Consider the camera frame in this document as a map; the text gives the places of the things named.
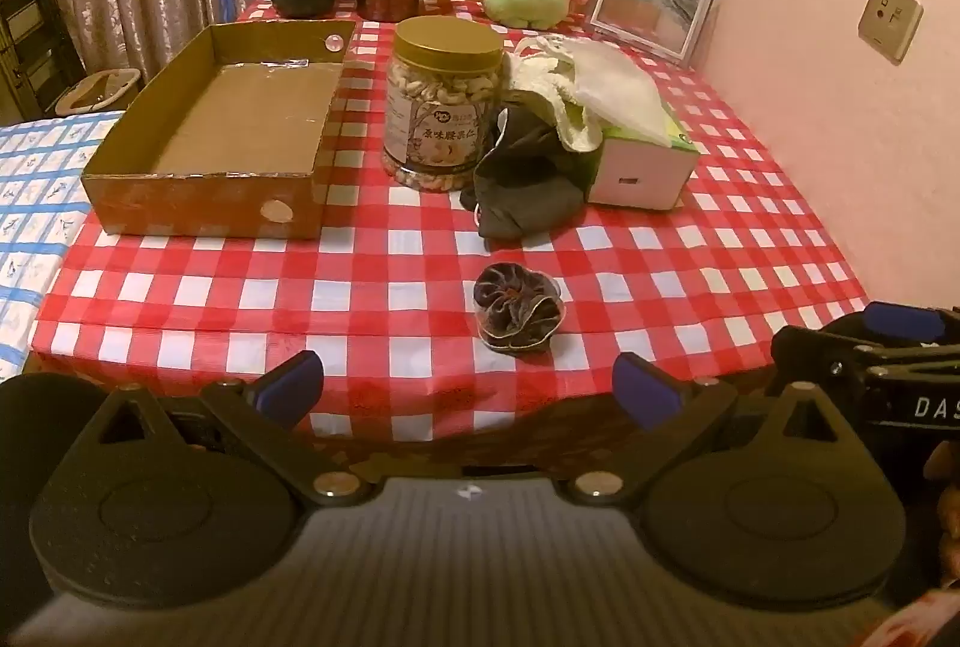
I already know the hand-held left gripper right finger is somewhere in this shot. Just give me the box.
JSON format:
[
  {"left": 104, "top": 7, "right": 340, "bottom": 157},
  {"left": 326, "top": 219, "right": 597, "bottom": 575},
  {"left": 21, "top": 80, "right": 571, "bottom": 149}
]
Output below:
[{"left": 568, "top": 353, "right": 863, "bottom": 505}]

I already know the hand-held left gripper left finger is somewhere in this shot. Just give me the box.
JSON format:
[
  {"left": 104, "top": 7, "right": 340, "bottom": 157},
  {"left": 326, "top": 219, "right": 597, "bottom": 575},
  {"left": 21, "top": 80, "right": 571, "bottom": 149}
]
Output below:
[{"left": 71, "top": 351, "right": 368, "bottom": 507}]

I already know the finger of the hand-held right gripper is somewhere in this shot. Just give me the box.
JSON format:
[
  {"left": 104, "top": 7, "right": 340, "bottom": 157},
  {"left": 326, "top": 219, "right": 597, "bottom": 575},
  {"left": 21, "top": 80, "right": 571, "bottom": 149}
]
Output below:
[
  {"left": 821, "top": 300, "right": 960, "bottom": 352},
  {"left": 771, "top": 324, "right": 960, "bottom": 393}
]

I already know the dark ruffled scrunchie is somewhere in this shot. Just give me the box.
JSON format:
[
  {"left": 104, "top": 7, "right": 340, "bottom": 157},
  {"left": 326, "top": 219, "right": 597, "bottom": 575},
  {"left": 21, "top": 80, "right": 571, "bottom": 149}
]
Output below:
[{"left": 474, "top": 263, "right": 565, "bottom": 354}]

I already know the black cloth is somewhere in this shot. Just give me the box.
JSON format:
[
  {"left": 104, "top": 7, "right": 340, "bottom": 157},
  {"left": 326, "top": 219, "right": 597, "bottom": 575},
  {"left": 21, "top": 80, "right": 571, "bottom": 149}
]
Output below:
[{"left": 459, "top": 108, "right": 601, "bottom": 241}]

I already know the brown cardboard box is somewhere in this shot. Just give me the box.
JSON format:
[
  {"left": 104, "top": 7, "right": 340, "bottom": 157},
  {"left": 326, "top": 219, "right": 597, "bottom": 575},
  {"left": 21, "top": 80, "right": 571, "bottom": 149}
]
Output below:
[{"left": 81, "top": 19, "right": 358, "bottom": 241}]

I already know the green and white tissue box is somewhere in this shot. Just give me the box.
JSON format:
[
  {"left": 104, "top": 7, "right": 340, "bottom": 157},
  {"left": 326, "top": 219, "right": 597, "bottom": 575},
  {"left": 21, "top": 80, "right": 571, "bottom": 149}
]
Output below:
[{"left": 585, "top": 118, "right": 702, "bottom": 211}]

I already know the white tissue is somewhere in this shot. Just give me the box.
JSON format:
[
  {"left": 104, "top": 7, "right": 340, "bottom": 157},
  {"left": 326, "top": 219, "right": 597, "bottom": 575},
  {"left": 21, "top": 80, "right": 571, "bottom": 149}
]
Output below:
[{"left": 570, "top": 45, "right": 674, "bottom": 147}]

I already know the cashew jar with gold lid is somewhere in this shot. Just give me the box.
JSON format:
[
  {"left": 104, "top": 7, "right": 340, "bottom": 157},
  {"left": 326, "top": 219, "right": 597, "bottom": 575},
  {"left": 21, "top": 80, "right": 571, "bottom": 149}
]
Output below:
[{"left": 381, "top": 15, "right": 505, "bottom": 193}]

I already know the blue checked bed sheet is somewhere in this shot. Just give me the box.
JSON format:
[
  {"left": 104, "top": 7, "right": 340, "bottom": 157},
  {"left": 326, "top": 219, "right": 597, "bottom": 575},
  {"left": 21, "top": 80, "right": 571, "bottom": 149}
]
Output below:
[{"left": 0, "top": 110, "right": 125, "bottom": 385}]

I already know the beige trash bin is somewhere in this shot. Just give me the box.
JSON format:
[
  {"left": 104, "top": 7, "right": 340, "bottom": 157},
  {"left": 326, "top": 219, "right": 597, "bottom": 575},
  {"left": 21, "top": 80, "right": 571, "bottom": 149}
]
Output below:
[{"left": 58, "top": 65, "right": 143, "bottom": 118}]

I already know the dark wooden rack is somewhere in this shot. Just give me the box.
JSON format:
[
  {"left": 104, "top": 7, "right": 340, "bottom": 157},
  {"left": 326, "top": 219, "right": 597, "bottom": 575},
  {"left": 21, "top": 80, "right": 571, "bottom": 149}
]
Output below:
[{"left": 0, "top": 0, "right": 87, "bottom": 123}]

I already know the gold wall switch panel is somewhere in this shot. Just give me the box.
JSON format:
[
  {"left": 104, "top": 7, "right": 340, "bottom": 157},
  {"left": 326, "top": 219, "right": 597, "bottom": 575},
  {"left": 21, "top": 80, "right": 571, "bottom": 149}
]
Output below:
[{"left": 857, "top": 0, "right": 924, "bottom": 65}]

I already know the grey picture frame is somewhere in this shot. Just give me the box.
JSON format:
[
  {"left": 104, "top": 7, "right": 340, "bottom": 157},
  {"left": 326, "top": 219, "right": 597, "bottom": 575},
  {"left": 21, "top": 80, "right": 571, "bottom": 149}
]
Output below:
[{"left": 587, "top": 0, "right": 717, "bottom": 67}]

